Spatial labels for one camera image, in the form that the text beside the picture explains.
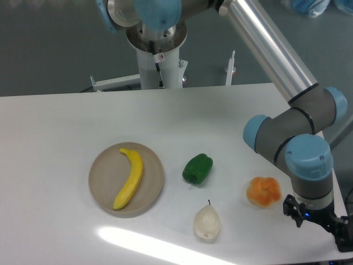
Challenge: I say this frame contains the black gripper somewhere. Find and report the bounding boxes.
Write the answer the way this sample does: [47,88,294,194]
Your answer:
[282,194,352,252]

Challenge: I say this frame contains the yellow banana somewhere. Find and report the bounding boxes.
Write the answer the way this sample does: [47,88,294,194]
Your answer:
[113,147,144,210]

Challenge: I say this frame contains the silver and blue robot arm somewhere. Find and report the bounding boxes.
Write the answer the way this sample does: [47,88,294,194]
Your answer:
[95,1,352,252]

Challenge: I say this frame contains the beige round plate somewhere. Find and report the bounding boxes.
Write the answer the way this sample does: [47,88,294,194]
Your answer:
[88,142,164,218]

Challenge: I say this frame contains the white pear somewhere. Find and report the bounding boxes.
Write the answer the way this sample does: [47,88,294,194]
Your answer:
[193,200,221,243]

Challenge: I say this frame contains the green bell pepper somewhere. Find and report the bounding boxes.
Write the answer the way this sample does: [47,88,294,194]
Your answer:
[182,153,213,185]

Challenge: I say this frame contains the blue plastic bag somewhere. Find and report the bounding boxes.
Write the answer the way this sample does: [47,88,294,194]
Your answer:
[281,0,352,18]

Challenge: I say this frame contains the white pedestal right leg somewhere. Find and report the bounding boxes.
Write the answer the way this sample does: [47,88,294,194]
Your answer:
[225,50,236,86]

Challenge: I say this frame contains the white pedestal leg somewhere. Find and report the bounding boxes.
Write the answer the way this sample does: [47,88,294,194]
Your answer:
[225,50,236,86]
[90,74,140,92]

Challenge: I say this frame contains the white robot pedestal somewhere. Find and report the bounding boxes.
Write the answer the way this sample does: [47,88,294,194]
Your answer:
[136,49,183,90]

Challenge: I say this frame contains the white pedestal left leg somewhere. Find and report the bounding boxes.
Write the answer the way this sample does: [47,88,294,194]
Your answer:
[90,74,140,92]

